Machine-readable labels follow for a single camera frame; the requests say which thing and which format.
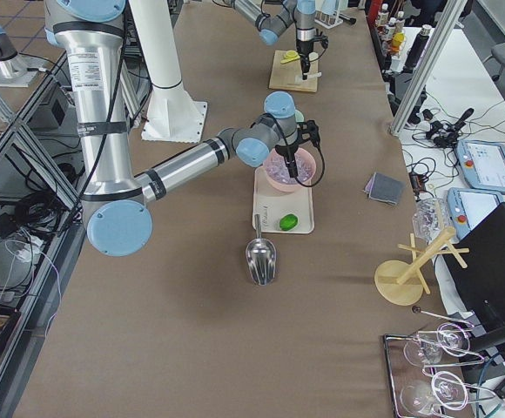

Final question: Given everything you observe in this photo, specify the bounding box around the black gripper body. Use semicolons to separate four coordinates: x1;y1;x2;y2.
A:
276;120;320;167
296;27;329;58

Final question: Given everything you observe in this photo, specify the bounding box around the white ceramic spoon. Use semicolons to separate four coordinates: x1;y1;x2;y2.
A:
295;72;322;83

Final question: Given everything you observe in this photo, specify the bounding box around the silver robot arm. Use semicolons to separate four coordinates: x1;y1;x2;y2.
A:
44;1;320;256
223;0;328;80

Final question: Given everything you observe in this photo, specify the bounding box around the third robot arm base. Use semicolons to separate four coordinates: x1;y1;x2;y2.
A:
0;24;38;88

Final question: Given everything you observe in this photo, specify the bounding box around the clear ice cubes pile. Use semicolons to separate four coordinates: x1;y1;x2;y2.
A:
264;153;316;185

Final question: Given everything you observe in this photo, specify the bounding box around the mint green bowl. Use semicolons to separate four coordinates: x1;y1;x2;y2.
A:
295;109;305;123

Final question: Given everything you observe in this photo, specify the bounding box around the pink bowl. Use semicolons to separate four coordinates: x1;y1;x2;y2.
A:
262;148;316;192

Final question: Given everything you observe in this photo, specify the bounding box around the steel ice scoop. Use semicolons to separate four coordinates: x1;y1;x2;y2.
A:
246;213;277;286

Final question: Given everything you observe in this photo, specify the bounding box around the yellow plastic knife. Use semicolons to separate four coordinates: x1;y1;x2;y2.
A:
280;55;300;64

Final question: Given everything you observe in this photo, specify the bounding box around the bamboo cutting board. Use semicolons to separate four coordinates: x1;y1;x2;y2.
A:
268;50;320;93

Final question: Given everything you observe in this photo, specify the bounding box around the cream serving tray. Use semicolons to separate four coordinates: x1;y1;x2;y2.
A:
252;167;314;234

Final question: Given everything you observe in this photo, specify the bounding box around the green bell pepper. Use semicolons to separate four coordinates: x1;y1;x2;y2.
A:
279;213;299;232

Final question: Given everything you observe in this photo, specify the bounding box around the purple cleaning cloth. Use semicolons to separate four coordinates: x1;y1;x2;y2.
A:
364;179;373;195

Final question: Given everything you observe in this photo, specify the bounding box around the grey cleaning cloth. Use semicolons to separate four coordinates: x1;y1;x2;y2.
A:
368;172;405;206

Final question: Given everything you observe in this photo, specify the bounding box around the clear plastic bag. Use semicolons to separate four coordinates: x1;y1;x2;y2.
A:
412;198;452;242

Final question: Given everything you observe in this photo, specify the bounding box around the wooden cup rack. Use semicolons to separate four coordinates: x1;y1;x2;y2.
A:
374;226;470;306

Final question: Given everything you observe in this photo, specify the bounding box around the blue teach pendant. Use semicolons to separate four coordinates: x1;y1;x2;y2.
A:
447;187;504;239
454;139;505;194

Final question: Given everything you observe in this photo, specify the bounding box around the wine glass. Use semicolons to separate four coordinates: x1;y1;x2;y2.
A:
400;371;468;417
403;322;469;367

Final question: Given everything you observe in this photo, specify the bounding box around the metal glass rack tray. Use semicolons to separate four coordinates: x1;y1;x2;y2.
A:
381;333;505;418

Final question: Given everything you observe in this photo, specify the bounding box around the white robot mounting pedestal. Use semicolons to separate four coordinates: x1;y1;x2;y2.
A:
130;0;207;143

